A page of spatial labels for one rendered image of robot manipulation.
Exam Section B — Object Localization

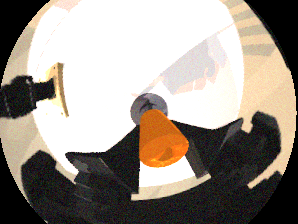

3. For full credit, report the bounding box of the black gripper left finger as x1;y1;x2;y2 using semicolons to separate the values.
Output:
65;125;141;194

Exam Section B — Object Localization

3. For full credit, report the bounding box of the black round pedestal with short shaft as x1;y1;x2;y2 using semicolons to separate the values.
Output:
130;92;168;125

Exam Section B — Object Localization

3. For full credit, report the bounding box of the orange cylinder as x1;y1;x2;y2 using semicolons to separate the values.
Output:
138;109;189;168

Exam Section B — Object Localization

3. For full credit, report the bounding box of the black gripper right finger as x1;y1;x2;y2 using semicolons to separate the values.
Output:
170;117;245;179

